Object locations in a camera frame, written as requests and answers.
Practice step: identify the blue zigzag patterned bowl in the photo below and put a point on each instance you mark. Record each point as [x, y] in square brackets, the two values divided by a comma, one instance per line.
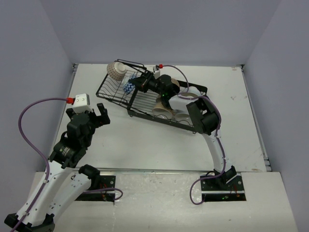
[128, 87]

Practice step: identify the tan bowl with leaf motif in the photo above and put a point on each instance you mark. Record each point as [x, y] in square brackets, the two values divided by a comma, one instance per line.
[162, 112]

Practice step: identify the black glazed tan bowl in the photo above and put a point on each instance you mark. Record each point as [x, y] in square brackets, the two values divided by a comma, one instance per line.
[176, 84]

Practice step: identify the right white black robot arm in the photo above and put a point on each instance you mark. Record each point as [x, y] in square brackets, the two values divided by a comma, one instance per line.
[204, 115]

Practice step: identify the black wire dish rack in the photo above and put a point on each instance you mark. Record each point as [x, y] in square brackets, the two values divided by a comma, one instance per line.
[136, 103]

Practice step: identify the near white bowl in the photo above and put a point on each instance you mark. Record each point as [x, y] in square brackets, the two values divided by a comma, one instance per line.
[183, 117]

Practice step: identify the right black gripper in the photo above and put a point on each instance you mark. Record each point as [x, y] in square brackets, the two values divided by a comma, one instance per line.
[142, 86]

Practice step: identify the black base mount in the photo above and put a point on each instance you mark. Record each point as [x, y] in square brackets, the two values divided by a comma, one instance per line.
[233, 191]
[106, 181]

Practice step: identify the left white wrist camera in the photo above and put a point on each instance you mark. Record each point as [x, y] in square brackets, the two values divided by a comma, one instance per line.
[81, 103]

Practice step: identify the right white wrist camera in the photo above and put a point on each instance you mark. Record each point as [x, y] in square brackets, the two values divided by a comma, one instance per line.
[156, 70]

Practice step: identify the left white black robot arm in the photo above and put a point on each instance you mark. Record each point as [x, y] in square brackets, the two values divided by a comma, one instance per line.
[45, 205]

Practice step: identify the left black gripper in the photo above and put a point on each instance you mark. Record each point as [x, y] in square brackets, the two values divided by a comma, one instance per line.
[102, 119]

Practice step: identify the far white bowl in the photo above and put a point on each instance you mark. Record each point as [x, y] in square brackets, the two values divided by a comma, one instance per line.
[191, 92]

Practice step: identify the brown dotted white bowl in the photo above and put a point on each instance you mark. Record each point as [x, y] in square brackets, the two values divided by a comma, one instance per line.
[116, 70]

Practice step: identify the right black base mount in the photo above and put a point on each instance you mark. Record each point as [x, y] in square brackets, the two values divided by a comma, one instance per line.
[233, 191]

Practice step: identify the plain tan bowl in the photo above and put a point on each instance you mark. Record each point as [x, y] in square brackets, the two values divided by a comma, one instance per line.
[160, 99]

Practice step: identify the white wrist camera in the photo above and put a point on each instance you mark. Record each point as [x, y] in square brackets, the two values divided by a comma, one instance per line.
[81, 103]
[156, 70]

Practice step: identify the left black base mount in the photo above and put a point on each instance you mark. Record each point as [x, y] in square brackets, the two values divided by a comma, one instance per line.
[106, 181]

